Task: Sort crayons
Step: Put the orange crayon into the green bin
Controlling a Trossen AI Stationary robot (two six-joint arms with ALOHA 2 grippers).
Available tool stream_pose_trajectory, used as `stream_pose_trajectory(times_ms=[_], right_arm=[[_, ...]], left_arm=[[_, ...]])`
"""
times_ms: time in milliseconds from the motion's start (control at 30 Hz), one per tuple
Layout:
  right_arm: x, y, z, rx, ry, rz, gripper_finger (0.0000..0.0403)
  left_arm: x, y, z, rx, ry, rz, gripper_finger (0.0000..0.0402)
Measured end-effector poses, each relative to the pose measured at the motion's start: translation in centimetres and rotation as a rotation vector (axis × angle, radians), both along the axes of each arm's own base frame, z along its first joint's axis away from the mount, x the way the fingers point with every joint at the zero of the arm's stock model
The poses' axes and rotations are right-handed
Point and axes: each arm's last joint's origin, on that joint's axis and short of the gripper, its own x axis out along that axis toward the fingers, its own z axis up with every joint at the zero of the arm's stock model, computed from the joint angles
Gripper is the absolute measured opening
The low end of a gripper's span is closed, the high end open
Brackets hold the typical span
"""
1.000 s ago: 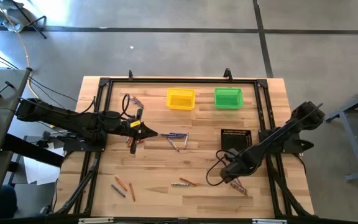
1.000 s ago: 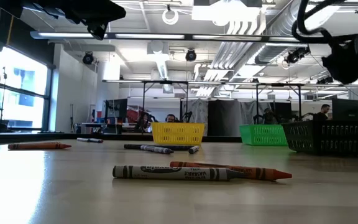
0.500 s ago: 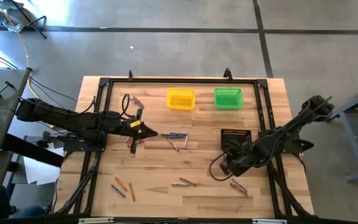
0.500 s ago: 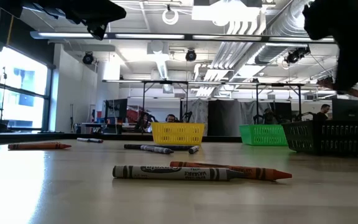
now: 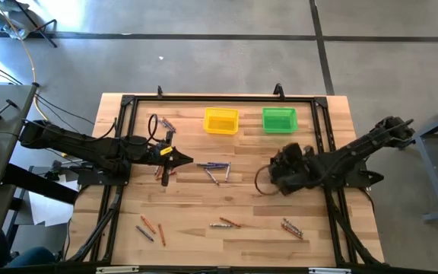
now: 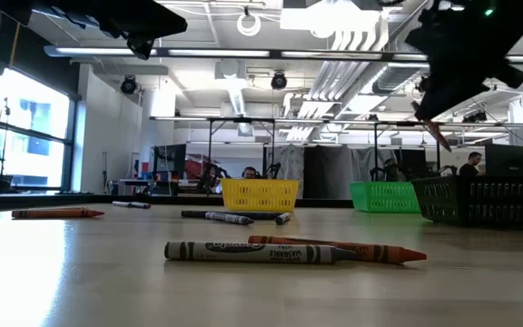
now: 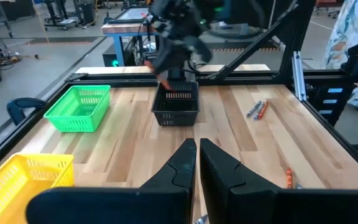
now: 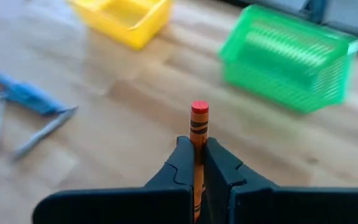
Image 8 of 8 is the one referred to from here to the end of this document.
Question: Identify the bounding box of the green plastic basket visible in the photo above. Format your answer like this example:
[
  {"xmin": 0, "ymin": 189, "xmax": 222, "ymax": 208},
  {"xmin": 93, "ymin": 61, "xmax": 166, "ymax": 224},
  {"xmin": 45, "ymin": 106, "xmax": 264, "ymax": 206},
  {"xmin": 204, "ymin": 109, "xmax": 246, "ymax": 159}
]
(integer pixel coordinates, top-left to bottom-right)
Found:
[{"xmin": 218, "ymin": 4, "xmax": 358, "ymax": 114}]

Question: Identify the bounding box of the orange crayon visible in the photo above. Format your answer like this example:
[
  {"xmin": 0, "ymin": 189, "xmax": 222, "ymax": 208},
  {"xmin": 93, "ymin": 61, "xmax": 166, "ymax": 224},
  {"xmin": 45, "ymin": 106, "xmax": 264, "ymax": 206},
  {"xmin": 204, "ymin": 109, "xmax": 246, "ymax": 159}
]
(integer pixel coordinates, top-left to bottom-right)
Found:
[{"xmin": 189, "ymin": 100, "xmax": 210, "ymax": 222}]

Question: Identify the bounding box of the yellow plastic basket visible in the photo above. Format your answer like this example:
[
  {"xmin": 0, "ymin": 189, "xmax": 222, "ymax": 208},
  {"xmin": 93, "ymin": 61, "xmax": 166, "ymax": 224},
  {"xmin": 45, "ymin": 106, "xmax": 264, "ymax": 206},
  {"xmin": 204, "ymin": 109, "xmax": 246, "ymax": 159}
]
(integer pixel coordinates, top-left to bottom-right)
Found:
[{"xmin": 67, "ymin": 0, "xmax": 174, "ymax": 51}]

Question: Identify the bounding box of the blue crayon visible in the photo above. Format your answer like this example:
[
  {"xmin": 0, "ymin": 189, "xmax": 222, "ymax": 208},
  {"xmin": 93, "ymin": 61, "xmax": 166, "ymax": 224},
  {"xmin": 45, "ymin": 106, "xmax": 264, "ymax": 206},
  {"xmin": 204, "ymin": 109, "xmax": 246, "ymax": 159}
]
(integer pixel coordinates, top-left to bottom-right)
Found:
[{"xmin": 0, "ymin": 70, "xmax": 70, "ymax": 116}]

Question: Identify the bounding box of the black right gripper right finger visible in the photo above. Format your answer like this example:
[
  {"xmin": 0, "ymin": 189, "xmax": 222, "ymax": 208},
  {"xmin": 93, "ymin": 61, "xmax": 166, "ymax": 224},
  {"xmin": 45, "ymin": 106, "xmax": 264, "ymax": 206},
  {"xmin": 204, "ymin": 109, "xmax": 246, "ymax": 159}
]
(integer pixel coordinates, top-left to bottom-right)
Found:
[{"xmin": 203, "ymin": 136, "xmax": 358, "ymax": 224}]

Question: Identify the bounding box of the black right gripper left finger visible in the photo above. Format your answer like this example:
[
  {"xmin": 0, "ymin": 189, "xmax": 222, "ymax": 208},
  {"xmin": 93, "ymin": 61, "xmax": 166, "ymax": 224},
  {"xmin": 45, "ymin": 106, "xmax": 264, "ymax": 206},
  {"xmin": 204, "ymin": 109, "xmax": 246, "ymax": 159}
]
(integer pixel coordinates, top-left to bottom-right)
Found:
[{"xmin": 32, "ymin": 135, "xmax": 196, "ymax": 224}]

